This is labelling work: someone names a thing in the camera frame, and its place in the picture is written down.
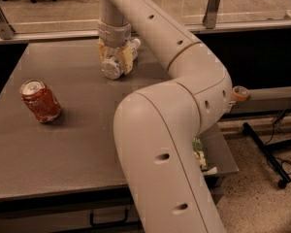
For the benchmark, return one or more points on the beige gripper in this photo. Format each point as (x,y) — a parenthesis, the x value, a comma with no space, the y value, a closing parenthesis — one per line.
(113,33)

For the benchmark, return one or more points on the clear plastic water bottle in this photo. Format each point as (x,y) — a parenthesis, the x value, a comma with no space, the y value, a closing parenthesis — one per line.
(111,67)

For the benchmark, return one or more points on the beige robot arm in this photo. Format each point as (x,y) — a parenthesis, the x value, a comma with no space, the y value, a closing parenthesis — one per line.
(154,127)

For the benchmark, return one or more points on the red coke can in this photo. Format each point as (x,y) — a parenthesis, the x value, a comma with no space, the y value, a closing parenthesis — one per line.
(40,100)

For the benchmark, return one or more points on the orange tape roll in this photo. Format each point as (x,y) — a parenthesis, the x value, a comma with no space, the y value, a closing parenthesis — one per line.
(240,93)

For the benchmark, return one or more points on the green jalapeno chips bag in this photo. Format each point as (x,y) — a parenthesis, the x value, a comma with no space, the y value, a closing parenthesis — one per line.
(201,158)

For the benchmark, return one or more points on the black stand leg with caster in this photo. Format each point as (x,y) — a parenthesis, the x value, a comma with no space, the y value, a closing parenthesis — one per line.
(268,152)

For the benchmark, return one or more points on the right metal rail bracket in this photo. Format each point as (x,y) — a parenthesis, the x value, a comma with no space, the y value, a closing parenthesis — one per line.
(209,20)

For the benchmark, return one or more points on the metal rail bracket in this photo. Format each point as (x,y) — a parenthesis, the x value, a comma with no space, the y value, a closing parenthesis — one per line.
(209,20)
(6,30)

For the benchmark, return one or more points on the left metal rail bracket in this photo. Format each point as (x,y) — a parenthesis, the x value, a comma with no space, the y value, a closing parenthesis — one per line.
(6,30)

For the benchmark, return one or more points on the black drawer handle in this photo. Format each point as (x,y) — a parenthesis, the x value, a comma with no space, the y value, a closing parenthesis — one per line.
(104,218)

